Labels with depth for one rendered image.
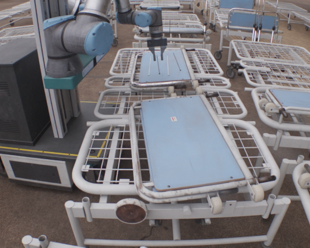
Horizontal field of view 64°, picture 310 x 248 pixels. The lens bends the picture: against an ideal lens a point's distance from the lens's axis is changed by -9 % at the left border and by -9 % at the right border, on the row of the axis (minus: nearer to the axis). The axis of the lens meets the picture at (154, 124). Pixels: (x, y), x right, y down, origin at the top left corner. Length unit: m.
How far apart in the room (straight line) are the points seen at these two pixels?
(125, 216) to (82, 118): 1.03
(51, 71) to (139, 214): 0.77
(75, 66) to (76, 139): 0.52
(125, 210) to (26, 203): 0.96
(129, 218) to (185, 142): 0.41
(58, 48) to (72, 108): 0.70
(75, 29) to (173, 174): 0.72
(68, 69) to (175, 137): 0.59
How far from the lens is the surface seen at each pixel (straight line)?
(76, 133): 1.74
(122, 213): 1.01
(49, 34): 1.31
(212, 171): 1.05
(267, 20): 4.12
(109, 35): 1.22
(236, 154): 1.14
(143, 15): 1.63
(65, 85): 1.33
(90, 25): 1.18
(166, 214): 1.07
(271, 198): 1.12
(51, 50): 1.33
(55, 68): 1.33
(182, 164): 1.08
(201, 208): 1.06
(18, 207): 1.83
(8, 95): 1.61
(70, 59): 1.33
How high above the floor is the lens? 1.24
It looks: 31 degrees down
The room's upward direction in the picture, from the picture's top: straight up
